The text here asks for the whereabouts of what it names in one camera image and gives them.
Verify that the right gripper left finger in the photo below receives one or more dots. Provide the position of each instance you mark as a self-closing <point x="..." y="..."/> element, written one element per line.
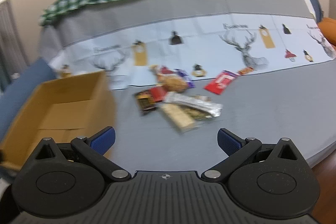
<point x="91" y="150"/>

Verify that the clear bag brown cookies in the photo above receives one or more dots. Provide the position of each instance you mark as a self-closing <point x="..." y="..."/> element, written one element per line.
<point x="172" y="83"/>

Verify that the brown cardboard box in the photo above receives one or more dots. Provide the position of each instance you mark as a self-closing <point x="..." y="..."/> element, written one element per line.
<point x="61" y="109"/>

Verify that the small orange candy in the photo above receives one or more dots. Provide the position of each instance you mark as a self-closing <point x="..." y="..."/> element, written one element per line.
<point x="245" y="71"/>

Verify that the white nougat bar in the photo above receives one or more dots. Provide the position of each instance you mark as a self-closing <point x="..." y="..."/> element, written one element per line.
<point x="176" y="117"/>

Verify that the small red snack packet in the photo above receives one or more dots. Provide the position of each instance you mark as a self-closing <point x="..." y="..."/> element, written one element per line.
<point x="158" y="93"/>

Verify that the yellow cartoon candy bar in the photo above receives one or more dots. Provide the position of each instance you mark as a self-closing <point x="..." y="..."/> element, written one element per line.
<point x="156" y="70"/>

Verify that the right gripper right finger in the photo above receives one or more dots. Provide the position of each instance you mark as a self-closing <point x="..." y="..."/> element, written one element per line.
<point x="240" y="152"/>

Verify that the grey printed sofa cover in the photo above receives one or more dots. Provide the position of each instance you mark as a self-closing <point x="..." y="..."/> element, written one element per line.
<point x="290" y="94"/>

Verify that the orange cushion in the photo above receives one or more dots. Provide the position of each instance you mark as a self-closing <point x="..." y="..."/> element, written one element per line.
<point x="328" y="29"/>

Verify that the dark chocolate bar packet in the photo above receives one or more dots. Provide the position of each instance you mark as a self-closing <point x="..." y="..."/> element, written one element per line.
<point x="145" y="102"/>

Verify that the purple candy bar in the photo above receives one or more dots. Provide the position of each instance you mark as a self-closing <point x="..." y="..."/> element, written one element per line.
<point x="186" y="77"/>

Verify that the round seed cracker packet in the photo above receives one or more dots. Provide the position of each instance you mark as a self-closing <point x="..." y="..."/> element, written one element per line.
<point x="196" y="114"/>

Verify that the silver foil snack bar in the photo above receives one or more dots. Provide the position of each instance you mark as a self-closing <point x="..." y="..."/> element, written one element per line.
<point x="211" y="108"/>

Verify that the grey curtain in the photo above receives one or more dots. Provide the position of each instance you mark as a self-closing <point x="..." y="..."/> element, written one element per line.
<point x="13" y="57"/>

